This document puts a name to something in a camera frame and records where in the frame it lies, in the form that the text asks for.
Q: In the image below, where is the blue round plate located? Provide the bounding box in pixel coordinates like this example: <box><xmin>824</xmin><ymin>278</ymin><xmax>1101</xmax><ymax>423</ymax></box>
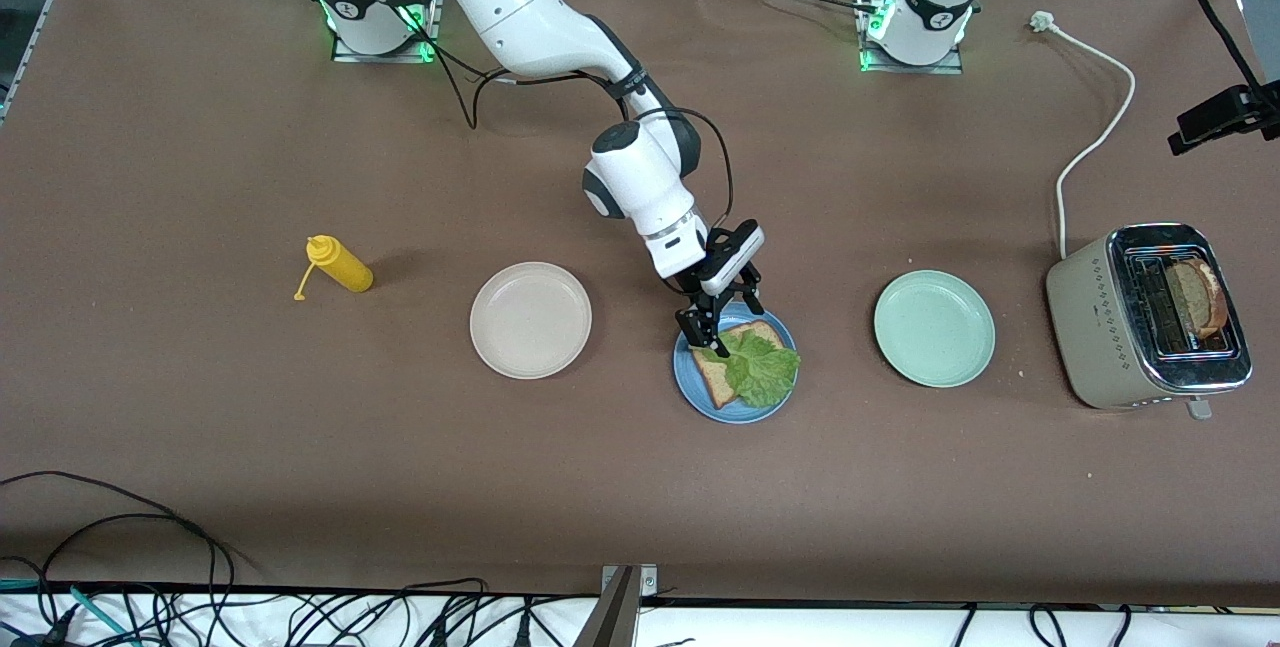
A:
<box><xmin>673</xmin><ymin>302</ymin><xmax>800</xmax><ymax>425</ymax></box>

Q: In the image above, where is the brown bread slice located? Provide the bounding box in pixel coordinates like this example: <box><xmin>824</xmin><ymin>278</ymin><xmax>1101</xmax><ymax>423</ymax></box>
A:
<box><xmin>1165</xmin><ymin>260</ymin><xmax>1229</xmax><ymax>338</ymax></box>
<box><xmin>690</xmin><ymin>320</ymin><xmax>786</xmax><ymax>410</ymax></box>

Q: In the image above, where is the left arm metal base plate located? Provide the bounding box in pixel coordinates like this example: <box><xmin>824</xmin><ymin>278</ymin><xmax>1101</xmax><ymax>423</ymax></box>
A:
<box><xmin>858</xmin><ymin>0</ymin><xmax>966</xmax><ymax>75</ymax></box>

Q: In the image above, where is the black looping arm cable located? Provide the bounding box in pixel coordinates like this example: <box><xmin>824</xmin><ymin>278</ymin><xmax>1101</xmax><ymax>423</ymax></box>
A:
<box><xmin>400</xmin><ymin>7</ymin><xmax>736</xmax><ymax>240</ymax></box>

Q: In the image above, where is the white toaster power cable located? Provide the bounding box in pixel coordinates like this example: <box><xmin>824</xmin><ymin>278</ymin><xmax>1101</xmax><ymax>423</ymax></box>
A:
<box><xmin>1030</xmin><ymin>11</ymin><xmax>1138</xmax><ymax>260</ymax></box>

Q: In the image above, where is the aluminium table edge rail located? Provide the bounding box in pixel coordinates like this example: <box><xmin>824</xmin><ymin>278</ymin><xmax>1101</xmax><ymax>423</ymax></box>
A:
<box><xmin>0</xmin><ymin>0</ymin><xmax>63</xmax><ymax>126</ymax></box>

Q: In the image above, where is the green round plate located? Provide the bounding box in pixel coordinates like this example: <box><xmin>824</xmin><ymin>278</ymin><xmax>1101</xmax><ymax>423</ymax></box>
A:
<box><xmin>873</xmin><ymin>270</ymin><xmax>997</xmax><ymax>389</ymax></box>

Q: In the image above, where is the black floor cable loop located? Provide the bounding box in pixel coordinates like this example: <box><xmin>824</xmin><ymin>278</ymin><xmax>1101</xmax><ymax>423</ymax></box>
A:
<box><xmin>0</xmin><ymin>471</ymin><xmax>237</xmax><ymax>618</ymax></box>
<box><xmin>38</xmin><ymin>513</ymin><xmax>219</xmax><ymax>628</ymax></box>

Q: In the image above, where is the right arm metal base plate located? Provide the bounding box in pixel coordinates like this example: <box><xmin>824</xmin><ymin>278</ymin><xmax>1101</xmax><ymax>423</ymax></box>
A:
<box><xmin>331</xmin><ymin>0</ymin><xmax>446</xmax><ymax>64</ymax></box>

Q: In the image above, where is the black cable bundle strand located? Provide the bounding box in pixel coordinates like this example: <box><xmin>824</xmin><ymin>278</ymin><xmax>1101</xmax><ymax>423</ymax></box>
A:
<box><xmin>290</xmin><ymin>579</ymin><xmax>491</xmax><ymax>647</ymax></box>

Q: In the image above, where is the metal table edge bracket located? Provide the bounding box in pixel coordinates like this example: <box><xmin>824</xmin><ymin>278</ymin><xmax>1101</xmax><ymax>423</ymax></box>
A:
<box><xmin>575</xmin><ymin>564</ymin><xmax>661</xmax><ymax>647</ymax></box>

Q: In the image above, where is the green lettuce leaf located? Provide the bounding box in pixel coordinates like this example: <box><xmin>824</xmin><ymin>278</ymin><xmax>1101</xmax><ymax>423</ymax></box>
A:
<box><xmin>693</xmin><ymin>329</ymin><xmax>804</xmax><ymax>409</ymax></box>

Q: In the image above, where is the beige round plate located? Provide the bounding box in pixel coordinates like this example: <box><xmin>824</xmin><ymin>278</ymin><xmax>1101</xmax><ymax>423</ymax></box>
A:
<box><xmin>469</xmin><ymin>262</ymin><xmax>593</xmax><ymax>380</ymax></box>

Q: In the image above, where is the beige and chrome toaster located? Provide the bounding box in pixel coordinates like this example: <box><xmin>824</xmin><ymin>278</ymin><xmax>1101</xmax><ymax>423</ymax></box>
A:
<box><xmin>1046</xmin><ymin>223</ymin><xmax>1254</xmax><ymax>420</ymax></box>

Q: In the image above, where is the teal cable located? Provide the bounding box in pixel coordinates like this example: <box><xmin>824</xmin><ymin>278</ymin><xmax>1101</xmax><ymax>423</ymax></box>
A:
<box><xmin>0</xmin><ymin>577</ymin><xmax>133</xmax><ymax>647</ymax></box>

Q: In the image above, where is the yellow squeeze sauce bottle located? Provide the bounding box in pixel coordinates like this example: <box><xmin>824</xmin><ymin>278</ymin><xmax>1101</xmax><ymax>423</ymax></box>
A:
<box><xmin>293</xmin><ymin>235</ymin><xmax>375</xmax><ymax>303</ymax></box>

